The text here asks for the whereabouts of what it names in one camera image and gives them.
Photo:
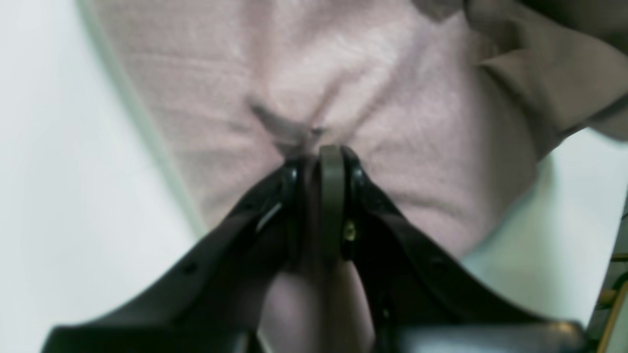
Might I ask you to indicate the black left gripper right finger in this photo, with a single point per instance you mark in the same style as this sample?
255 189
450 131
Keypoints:
420 299

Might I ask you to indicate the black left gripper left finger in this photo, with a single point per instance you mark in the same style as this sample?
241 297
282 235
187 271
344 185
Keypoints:
211 300

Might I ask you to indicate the dusty pink T-shirt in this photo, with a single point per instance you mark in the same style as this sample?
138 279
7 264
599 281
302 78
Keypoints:
449 106

